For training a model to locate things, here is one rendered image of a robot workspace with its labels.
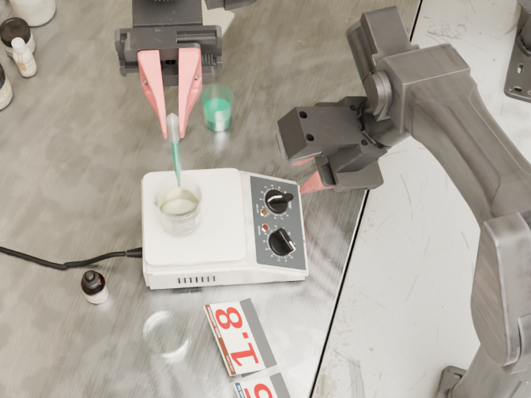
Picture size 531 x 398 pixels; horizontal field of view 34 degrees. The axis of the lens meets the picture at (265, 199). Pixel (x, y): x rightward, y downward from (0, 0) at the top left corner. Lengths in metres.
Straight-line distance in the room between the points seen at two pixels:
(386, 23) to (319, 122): 0.12
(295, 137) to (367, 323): 0.32
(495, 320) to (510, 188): 0.10
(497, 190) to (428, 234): 0.46
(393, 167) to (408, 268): 0.14
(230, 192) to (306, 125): 0.21
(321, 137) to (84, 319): 0.40
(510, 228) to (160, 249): 0.48
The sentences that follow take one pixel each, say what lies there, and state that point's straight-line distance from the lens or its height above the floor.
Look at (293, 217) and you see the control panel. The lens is 1.09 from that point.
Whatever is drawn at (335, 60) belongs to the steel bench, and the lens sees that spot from 1.25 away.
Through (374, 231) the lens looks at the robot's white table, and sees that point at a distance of 1.14.
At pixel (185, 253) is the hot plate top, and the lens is 1.02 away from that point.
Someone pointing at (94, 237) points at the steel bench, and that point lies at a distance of 1.13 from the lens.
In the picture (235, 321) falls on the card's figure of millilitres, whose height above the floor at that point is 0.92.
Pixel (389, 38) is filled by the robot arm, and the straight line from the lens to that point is 0.89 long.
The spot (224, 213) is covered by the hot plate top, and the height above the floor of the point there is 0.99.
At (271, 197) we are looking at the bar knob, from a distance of 1.07.
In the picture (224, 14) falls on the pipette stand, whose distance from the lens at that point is 1.27.
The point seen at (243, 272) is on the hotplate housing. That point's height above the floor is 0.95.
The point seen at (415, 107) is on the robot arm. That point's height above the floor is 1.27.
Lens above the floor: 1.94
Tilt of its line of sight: 66 degrees down
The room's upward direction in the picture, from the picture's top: 6 degrees clockwise
